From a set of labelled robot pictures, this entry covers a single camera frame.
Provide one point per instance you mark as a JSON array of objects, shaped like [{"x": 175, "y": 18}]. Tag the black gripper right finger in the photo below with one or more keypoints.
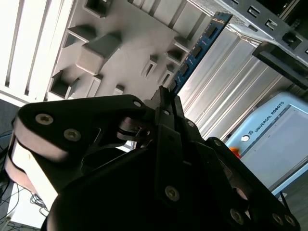
[{"x": 228, "y": 180}]

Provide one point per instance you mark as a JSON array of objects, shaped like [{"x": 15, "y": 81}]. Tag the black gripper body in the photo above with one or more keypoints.
[{"x": 120, "y": 197}]

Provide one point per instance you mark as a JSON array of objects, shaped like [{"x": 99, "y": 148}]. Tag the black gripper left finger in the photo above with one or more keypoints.
[{"x": 84, "y": 115}]

